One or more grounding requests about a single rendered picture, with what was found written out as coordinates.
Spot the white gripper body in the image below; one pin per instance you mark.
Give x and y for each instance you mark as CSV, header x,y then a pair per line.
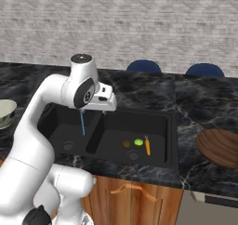
x,y
108,105

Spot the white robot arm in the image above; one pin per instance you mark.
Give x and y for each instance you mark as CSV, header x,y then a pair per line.
x,y
29,148

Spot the black double basin sink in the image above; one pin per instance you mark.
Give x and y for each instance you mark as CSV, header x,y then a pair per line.
x,y
124,129

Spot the orange carrot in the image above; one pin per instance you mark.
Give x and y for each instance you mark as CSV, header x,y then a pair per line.
x,y
148,147

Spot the brown wooden bowl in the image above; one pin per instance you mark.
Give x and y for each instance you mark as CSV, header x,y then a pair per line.
x,y
218,148

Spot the blue water stream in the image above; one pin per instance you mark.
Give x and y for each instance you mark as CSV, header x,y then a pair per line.
x,y
82,123

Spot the brown kiwi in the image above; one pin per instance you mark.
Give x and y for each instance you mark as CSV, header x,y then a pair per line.
x,y
126,144

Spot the green kiwi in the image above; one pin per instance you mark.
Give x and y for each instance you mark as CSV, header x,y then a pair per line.
x,y
138,142

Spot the blue chair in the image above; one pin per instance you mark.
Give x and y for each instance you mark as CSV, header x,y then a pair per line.
x,y
143,66
204,70

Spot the wooden cupboard door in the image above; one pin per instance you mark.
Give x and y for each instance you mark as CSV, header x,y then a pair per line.
x,y
107,207
158,207

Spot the grey dishwasher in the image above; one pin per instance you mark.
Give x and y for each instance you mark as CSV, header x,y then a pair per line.
x,y
207,213

